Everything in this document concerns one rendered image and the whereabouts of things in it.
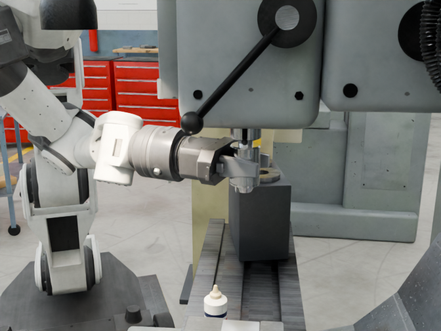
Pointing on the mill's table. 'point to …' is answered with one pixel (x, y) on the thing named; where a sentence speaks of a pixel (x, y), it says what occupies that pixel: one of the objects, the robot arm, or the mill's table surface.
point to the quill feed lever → (291, 41)
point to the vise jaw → (203, 324)
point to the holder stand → (262, 217)
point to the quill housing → (282, 98)
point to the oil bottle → (215, 305)
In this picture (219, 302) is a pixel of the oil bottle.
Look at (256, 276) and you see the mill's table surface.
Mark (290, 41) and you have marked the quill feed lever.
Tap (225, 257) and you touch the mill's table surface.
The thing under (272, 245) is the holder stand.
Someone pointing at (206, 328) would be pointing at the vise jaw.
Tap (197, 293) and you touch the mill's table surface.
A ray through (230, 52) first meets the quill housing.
